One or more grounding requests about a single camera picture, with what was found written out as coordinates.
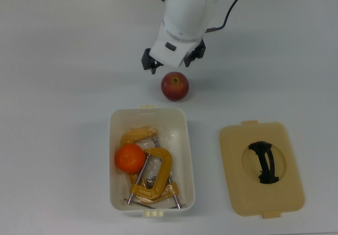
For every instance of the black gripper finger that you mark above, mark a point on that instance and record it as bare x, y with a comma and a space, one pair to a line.
196, 54
146, 59

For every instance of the red toy apple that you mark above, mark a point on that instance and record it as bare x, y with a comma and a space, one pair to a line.
174, 88

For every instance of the orange toy fruit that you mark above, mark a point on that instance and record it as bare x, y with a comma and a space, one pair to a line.
130, 158

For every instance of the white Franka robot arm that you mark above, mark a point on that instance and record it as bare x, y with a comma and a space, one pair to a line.
185, 10

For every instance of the white plastic container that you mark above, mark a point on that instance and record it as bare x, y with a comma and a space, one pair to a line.
179, 124

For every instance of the large yellow C-clamp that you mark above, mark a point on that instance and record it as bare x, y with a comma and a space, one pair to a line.
137, 134

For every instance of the beige plastic lid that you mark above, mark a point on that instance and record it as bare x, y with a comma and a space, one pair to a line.
237, 153

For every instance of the small yellow C-clamp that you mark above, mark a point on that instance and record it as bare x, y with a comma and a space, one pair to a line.
163, 171

